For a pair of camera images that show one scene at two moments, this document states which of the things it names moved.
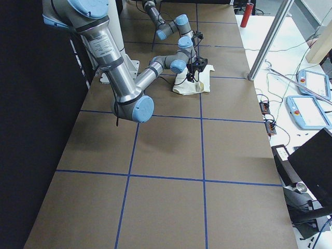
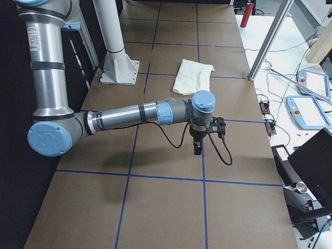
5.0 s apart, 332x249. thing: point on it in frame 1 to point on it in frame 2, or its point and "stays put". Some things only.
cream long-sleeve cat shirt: (181, 85) stays put
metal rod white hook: (271, 68) stays put
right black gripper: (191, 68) to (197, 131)
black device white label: (288, 175) stays put
